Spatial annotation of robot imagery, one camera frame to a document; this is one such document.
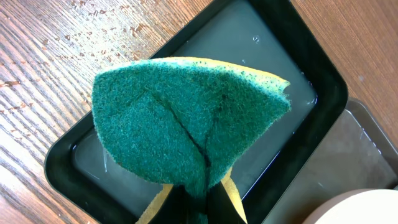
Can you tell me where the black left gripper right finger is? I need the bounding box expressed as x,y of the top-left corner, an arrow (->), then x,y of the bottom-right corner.
206,182 -> 245,224

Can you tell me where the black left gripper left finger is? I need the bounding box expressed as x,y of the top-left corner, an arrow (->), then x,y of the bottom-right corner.
149,186 -> 199,224

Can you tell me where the green yellow sponge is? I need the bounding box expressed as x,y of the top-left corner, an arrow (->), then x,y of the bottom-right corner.
91,56 -> 292,224

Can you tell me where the white plate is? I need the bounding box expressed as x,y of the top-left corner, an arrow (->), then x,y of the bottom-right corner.
303,189 -> 397,224

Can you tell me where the dark grey serving tray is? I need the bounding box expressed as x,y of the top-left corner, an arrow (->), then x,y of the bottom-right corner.
264,98 -> 397,223

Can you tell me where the black water tray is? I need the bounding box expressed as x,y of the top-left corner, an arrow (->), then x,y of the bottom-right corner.
44,1 -> 348,223

